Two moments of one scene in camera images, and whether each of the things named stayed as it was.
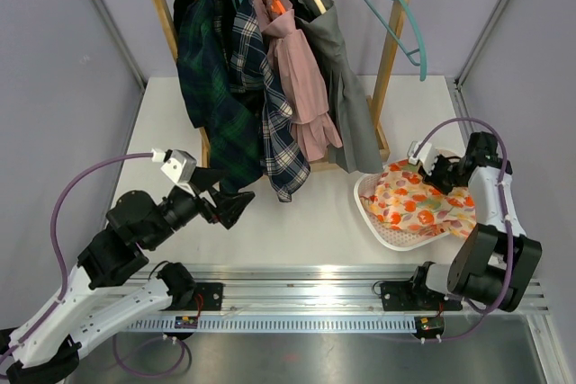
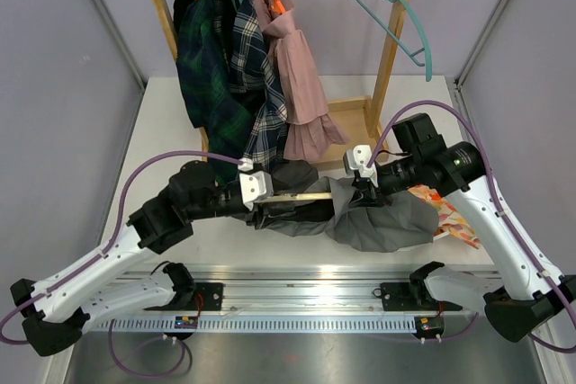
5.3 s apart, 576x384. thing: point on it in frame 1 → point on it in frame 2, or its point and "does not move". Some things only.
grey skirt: [349, 105] → [406, 221]
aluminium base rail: [320, 298] does not move
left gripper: [229, 206] → [258, 218]
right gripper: [433, 180] → [367, 193]
